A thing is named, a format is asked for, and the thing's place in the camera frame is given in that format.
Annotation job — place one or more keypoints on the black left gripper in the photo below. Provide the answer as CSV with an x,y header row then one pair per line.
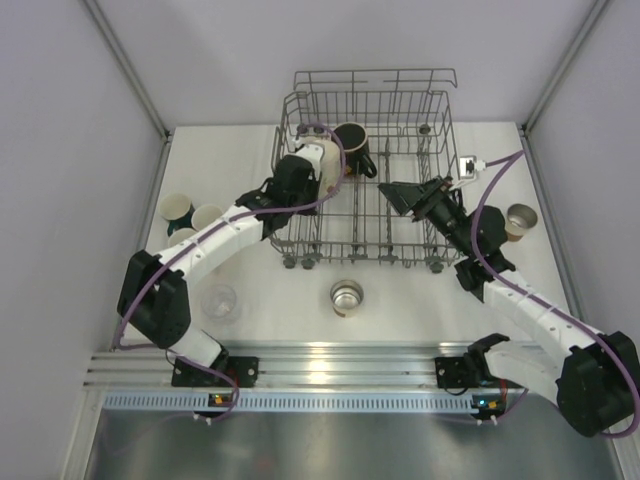
x,y
442,206

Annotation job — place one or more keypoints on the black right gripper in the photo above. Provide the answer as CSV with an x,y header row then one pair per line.
x,y
294,183

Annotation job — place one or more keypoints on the beige plain cup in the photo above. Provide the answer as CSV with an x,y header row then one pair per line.
x,y
331,165

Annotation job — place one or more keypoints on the black skull mug red inside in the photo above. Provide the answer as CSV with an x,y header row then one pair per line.
x,y
355,141

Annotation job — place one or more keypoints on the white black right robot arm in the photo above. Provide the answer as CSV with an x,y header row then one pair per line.
x,y
154,298

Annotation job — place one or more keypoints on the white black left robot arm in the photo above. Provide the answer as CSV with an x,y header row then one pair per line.
x,y
591,377

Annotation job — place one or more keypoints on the steel cup brown sleeve centre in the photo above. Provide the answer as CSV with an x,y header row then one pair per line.
x,y
346,297

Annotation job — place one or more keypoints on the white cup teal base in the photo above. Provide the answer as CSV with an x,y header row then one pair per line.
x,y
177,210

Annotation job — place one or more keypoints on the pink mug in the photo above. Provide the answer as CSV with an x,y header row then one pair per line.
x,y
179,236

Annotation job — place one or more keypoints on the clear glass tumbler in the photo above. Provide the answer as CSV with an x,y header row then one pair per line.
x,y
219,303

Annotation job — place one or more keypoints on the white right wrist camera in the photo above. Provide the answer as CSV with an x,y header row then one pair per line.
x,y
313,153

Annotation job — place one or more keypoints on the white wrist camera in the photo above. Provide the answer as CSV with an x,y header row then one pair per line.
x,y
313,153
469,168

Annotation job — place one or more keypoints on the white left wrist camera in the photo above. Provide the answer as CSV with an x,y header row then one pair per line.
x,y
469,168

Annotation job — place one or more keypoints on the cream mug with handle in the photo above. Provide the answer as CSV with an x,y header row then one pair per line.
x,y
205,215

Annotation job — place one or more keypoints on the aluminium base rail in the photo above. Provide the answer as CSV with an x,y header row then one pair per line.
x,y
292,366

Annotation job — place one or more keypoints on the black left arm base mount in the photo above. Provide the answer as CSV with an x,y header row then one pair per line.
x,y
457,372

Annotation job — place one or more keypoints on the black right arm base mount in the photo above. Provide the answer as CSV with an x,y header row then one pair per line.
x,y
242,370

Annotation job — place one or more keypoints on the aluminium corner frame post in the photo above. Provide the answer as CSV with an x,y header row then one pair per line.
x,y
124,64

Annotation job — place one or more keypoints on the perforated blue-grey cable tray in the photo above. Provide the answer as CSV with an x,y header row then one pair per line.
x,y
438,403

